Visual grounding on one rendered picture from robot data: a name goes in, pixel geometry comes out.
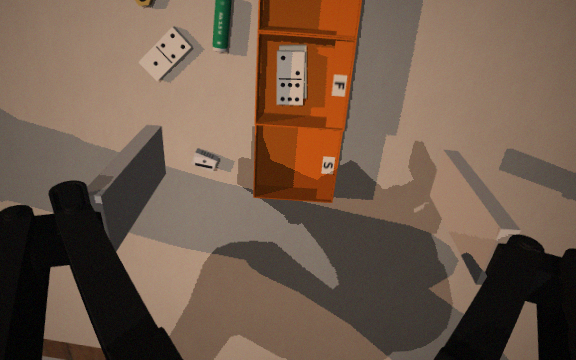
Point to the white domino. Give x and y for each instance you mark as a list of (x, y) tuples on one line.
[(300, 47)]

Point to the beige domino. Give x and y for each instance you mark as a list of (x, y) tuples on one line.
[(290, 77), (165, 53)]

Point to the orange rack of three bins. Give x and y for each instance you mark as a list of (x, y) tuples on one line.
[(297, 147)]

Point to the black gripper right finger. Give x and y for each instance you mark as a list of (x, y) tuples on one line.
[(483, 232)]

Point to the green aa battery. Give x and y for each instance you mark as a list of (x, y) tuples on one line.
[(221, 25)]

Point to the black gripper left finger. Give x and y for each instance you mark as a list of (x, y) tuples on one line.
[(73, 235)]

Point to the yellow hex nut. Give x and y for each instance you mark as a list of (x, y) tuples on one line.
[(144, 2)]

